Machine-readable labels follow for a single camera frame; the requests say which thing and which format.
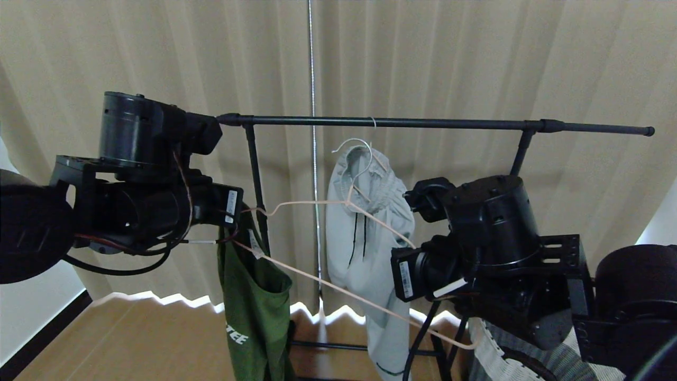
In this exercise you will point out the beige curtain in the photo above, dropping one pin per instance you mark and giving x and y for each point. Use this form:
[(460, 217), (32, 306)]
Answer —
[(476, 53)]

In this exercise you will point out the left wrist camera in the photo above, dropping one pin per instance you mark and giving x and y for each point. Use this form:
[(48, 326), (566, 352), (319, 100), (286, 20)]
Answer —
[(203, 135)]

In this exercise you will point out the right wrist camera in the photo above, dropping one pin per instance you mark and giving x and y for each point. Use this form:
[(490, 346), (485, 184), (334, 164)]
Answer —
[(428, 198)]

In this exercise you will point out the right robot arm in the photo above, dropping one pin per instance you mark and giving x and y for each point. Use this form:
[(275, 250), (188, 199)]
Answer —
[(492, 222)]

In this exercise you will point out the green printed shirt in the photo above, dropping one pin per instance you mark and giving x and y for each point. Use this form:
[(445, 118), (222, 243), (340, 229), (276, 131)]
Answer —
[(254, 317)]

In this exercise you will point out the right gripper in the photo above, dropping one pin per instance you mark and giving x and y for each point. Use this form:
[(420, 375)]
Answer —
[(439, 264)]

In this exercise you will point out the black clothes rack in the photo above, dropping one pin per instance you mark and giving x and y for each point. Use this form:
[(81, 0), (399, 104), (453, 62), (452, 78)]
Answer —
[(449, 123)]

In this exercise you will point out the pink clothes hanger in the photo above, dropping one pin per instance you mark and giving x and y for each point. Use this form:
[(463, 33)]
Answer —
[(373, 127), (338, 288)]

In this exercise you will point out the white laundry basket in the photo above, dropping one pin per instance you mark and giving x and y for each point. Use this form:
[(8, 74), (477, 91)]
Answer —
[(492, 354)]

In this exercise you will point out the pale grey shorts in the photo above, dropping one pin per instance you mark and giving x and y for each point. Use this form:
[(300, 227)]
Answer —
[(344, 248)]

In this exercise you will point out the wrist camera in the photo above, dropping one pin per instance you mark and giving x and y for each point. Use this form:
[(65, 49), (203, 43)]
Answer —
[(203, 135), (428, 198)]

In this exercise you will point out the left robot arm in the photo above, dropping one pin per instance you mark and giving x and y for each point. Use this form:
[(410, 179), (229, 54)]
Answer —
[(132, 127)]

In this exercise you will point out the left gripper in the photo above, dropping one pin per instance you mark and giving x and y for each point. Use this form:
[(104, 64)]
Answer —
[(148, 211)]

